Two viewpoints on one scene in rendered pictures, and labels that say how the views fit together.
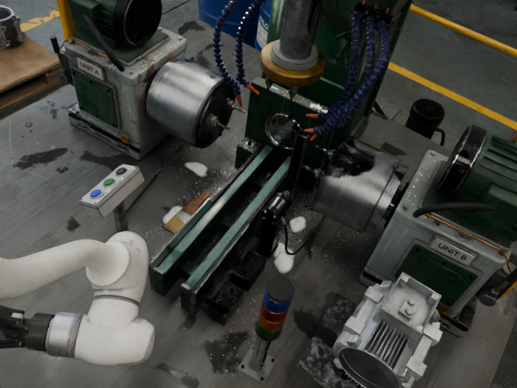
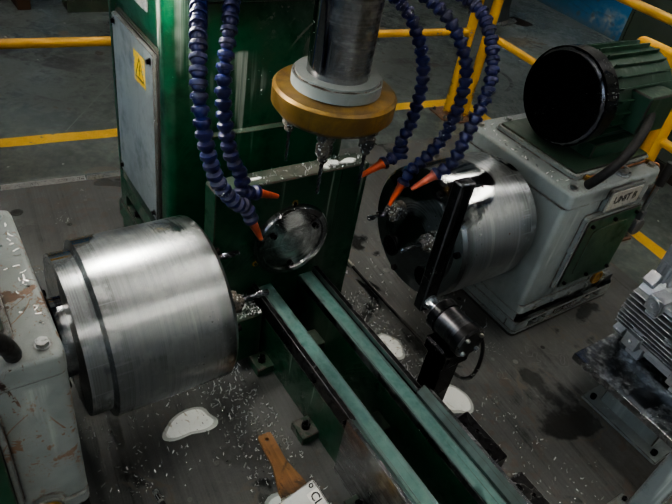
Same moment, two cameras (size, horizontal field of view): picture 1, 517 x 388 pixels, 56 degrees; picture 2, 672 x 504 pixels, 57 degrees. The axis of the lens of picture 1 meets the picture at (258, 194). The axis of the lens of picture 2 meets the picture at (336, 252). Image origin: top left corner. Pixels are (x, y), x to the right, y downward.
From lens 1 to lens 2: 1.08 m
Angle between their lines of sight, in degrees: 46
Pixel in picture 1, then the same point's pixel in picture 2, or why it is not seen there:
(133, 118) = (67, 445)
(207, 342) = not seen: outside the picture
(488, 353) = (625, 284)
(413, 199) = (558, 175)
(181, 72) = (123, 261)
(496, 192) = (652, 94)
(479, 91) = not seen: hidden behind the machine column
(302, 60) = (372, 77)
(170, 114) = (174, 354)
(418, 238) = (588, 213)
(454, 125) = not seen: hidden behind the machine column
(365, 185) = (508, 201)
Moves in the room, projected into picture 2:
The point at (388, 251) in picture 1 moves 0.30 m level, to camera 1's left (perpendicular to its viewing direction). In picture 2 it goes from (551, 261) to (495, 345)
